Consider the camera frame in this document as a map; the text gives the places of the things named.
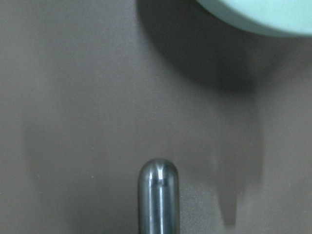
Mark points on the steel muddler black tip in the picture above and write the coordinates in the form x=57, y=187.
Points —
x=158, y=198

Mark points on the mint green bowl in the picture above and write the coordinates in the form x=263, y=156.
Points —
x=279, y=18

